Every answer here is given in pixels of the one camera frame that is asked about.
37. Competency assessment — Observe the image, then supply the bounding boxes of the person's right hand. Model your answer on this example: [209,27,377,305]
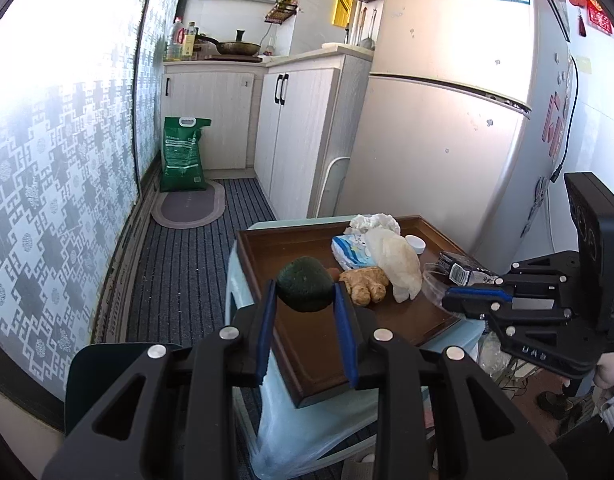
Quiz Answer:
[593,352,614,390]

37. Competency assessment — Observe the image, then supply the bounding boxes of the wall spice rack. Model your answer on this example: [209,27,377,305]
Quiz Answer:
[264,0,298,25]

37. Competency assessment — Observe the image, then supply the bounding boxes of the dark green avocado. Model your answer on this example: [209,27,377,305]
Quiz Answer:
[275,256,335,313]

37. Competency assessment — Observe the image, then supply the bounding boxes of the brown wooden tray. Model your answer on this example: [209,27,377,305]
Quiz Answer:
[236,217,459,408]

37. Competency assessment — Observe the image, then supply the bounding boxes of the ginger root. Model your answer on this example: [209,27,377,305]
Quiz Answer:
[338,266,389,307]

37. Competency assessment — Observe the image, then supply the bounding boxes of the frosted patterned sliding door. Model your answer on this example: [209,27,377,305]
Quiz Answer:
[0,0,179,396]

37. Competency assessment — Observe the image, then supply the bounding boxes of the white refrigerator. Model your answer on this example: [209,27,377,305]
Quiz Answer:
[336,0,572,272]

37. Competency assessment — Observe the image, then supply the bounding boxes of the plastic bag of trash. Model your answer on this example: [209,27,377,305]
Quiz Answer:
[477,332,538,398]

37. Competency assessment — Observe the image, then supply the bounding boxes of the oil bottle red label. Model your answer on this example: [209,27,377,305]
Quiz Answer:
[167,16,185,61]

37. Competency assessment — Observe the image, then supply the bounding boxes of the black tissue pack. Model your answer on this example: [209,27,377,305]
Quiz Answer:
[436,252,499,287]

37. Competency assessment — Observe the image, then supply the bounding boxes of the blue white tissue pack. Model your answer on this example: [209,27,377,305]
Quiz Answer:
[331,234,376,271]

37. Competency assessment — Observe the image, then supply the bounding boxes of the black power cable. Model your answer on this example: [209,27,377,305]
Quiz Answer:
[548,54,580,184]

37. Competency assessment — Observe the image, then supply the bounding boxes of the green rice bag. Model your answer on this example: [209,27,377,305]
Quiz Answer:
[160,117,211,192]

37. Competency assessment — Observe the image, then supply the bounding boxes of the yellow oil bottle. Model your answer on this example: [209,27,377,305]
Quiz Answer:
[181,21,197,60]

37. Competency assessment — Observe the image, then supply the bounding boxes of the small brown round item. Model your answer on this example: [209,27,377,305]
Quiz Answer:
[326,268,340,282]

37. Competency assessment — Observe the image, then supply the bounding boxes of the white crumpled tissue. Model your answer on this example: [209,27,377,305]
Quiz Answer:
[345,214,401,235]

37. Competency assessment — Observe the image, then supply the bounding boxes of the oval grey floor mat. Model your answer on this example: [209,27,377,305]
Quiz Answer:
[152,181,226,230]

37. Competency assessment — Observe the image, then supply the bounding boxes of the frying pan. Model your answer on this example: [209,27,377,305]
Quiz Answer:
[198,29,260,56]

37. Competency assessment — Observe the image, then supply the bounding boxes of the white kitchen cabinet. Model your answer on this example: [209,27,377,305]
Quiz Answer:
[160,44,373,220]

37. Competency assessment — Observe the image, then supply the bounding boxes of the striped dark floor carpet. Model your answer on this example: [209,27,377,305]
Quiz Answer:
[127,178,274,347]

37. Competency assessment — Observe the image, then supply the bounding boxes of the clear plastic container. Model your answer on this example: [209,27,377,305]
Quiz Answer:
[422,262,463,311]

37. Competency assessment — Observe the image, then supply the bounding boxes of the white folded chair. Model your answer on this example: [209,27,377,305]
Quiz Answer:
[314,156,350,218]

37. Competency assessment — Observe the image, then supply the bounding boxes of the white round lid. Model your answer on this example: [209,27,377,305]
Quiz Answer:
[404,235,426,255]

